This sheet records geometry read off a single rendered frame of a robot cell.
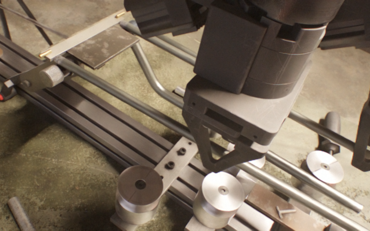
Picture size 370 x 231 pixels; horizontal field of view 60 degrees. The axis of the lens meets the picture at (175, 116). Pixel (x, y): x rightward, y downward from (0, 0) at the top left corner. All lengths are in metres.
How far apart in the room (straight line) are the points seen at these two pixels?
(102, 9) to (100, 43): 2.18
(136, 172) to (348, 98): 2.24
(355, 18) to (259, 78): 0.11
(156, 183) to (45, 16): 2.17
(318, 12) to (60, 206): 0.36
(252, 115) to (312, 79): 2.29
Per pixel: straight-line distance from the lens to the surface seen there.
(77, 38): 0.41
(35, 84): 0.49
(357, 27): 0.30
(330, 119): 0.65
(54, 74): 0.37
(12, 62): 0.59
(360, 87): 2.70
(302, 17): 0.19
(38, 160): 0.49
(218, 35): 0.20
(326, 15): 0.20
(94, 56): 0.38
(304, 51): 0.21
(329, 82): 2.56
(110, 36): 0.42
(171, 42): 0.70
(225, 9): 0.19
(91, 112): 0.50
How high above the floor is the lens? 1.27
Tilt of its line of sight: 46 degrees down
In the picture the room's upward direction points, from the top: 16 degrees clockwise
